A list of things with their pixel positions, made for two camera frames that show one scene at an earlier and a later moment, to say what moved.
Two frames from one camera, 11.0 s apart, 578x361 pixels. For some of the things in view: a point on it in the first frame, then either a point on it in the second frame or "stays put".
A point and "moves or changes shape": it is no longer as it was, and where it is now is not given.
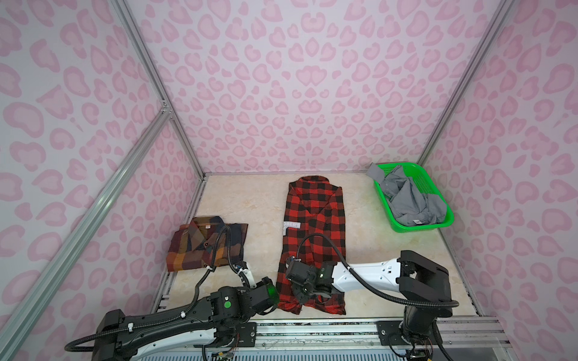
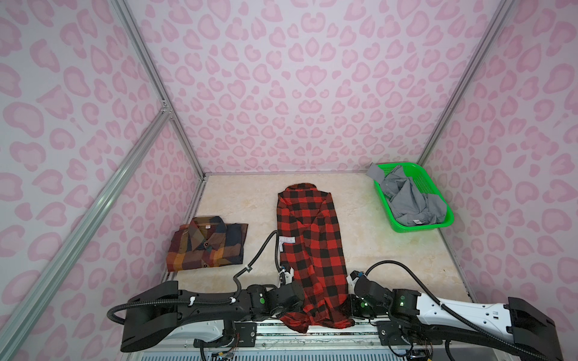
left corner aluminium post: x=123 y=13 stays put
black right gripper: x=301 y=299 -> x=352 y=302
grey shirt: x=409 y=204 stays put
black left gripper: x=268 y=281 -> x=297 y=308
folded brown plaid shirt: x=193 y=244 stays put
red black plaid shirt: x=314 y=231 moves or changes shape
